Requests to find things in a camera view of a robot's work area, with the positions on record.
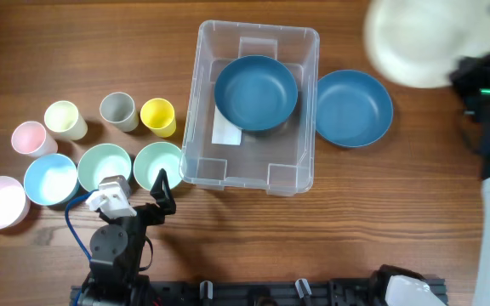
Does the beige plate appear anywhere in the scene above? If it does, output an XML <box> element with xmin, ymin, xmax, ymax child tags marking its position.
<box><xmin>363</xmin><ymin>0</ymin><xmax>490</xmax><ymax>88</ymax></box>

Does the blue plate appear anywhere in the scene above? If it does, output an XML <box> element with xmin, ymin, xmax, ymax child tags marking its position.
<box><xmin>214</xmin><ymin>55</ymin><xmax>299</xmax><ymax>132</ymax></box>
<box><xmin>316</xmin><ymin>70</ymin><xmax>394</xmax><ymax>148</ymax></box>

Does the pale pink bowl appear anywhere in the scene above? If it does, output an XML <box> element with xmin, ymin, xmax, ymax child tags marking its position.
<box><xmin>0</xmin><ymin>176</ymin><xmax>31</xmax><ymax>230</ymax></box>

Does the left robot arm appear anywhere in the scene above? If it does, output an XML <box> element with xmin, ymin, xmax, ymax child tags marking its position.
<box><xmin>70</xmin><ymin>169</ymin><xmax>176</xmax><ymax>305</ymax></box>

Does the clear plastic storage container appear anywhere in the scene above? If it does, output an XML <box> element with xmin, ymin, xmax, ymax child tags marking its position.
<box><xmin>179</xmin><ymin>20</ymin><xmax>320</xmax><ymax>196</ymax></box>

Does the white label in container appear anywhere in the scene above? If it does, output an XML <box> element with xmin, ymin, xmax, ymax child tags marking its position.
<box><xmin>211</xmin><ymin>108</ymin><xmax>242</xmax><ymax>145</ymax></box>

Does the mint green bowl right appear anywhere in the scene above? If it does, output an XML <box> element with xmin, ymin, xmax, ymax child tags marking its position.
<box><xmin>133</xmin><ymin>142</ymin><xmax>182</xmax><ymax>190</ymax></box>

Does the mint green bowl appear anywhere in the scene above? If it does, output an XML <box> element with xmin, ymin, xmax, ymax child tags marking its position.
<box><xmin>77</xmin><ymin>144</ymin><xmax>133</xmax><ymax>191</ymax></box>
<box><xmin>133</xmin><ymin>142</ymin><xmax>182</xmax><ymax>190</ymax></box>

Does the mint green bowl left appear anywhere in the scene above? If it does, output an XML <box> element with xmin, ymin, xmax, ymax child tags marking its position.
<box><xmin>77</xmin><ymin>144</ymin><xmax>133</xmax><ymax>191</ymax></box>

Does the yellow cup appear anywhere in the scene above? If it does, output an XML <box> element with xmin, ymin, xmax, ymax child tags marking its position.
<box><xmin>140</xmin><ymin>98</ymin><xmax>176</xmax><ymax>138</ymax></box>

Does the grey cup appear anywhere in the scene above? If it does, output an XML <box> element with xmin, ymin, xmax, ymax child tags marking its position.
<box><xmin>100</xmin><ymin>92</ymin><xmax>139</xmax><ymax>133</ymax></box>

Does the light blue bowl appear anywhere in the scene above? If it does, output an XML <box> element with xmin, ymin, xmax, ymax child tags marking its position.
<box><xmin>23</xmin><ymin>153</ymin><xmax>80</xmax><ymax>207</ymax></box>

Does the pale green cup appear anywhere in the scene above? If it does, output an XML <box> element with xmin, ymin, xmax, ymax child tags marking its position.
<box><xmin>44</xmin><ymin>100</ymin><xmax>88</xmax><ymax>140</ymax></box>

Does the pink cup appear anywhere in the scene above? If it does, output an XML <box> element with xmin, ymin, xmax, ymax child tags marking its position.
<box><xmin>11</xmin><ymin>121</ymin><xmax>58</xmax><ymax>158</ymax></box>

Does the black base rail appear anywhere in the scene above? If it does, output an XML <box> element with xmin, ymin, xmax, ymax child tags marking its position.
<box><xmin>69</xmin><ymin>278</ymin><xmax>449</xmax><ymax>306</ymax></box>

